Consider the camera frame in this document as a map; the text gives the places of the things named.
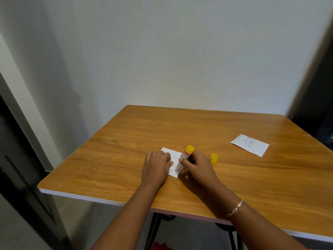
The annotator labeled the person's left hand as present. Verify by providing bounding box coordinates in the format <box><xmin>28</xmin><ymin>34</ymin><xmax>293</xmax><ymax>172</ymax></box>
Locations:
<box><xmin>141</xmin><ymin>151</ymin><xmax>174</xmax><ymax>188</ymax></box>

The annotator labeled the dark door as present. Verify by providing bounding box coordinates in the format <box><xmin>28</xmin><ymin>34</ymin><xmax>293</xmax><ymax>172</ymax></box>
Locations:
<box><xmin>0</xmin><ymin>94</ymin><xmax>71</xmax><ymax>250</ymax></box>

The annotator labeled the white printed paper slip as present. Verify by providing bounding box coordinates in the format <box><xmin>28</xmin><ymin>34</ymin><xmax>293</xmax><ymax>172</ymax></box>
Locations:
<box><xmin>230</xmin><ymin>134</ymin><xmax>270</xmax><ymax>157</ymax></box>

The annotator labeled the person's right forearm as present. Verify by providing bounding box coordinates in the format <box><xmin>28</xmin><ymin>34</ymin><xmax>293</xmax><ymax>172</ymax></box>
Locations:
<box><xmin>206</xmin><ymin>181</ymin><xmax>311</xmax><ymax>250</ymax></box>

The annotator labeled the dark doorway frame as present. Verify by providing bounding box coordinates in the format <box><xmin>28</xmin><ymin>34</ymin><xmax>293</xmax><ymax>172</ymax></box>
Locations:
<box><xmin>291</xmin><ymin>13</ymin><xmax>333</xmax><ymax>151</ymax></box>

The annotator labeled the person's left forearm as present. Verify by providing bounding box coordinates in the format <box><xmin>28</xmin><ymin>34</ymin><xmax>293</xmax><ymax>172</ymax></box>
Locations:
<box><xmin>91</xmin><ymin>183</ymin><xmax>167</xmax><ymax>250</ymax></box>

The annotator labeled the silver chain bracelet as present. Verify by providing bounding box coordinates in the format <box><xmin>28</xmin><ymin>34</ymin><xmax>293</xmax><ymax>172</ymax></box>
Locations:
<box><xmin>226</xmin><ymin>200</ymin><xmax>244</xmax><ymax>218</ymax></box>

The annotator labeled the black metal table leg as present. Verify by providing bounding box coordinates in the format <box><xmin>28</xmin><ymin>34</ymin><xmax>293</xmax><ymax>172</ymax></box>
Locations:
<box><xmin>215</xmin><ymin>223</ymin><xmax>244</xmax><ymax>250</ymax></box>
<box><xmin>144</xmin><ymin>213</ymin><xmax>162</xmax><ymax>250</ymax></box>

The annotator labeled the white lined paper slip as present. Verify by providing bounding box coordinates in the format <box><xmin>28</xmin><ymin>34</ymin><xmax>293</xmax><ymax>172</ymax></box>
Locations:
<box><xmin>160</xmin><ymin>147</ymin><xmax>183</xmax><ymax>178</ymax></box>

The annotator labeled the red object under table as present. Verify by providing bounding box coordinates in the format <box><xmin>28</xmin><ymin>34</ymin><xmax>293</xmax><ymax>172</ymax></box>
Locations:
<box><xmin>151</xmin><ymin>241</ymin><xmax>174</xmax><ymax>250</ymax></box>

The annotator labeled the person's right hand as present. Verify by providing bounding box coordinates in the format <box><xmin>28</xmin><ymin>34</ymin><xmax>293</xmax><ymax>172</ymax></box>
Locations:
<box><xmin>178</xmin><ymin>150</ymin><xmax>222</xmax><ymax>192</ymax></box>

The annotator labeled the white glue stick yellow end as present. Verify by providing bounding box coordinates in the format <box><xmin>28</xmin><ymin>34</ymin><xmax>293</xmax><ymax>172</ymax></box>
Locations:
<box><xmin>174</xmin><ymin>145</ymin><xmax>195</xmax><ymax>175</ymax></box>

